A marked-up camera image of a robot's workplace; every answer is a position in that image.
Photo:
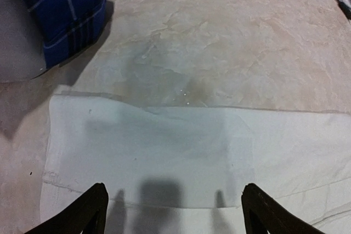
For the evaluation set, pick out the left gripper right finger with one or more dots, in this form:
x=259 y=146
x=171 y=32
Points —
x=262 y=214

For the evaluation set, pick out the white t-shirt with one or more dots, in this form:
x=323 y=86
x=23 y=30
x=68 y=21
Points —
x=183 y=169

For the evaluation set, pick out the blue plaid shirt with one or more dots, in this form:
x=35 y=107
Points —
x=67 y=26

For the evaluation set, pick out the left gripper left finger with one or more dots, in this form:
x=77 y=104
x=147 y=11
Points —
x=87 y=214

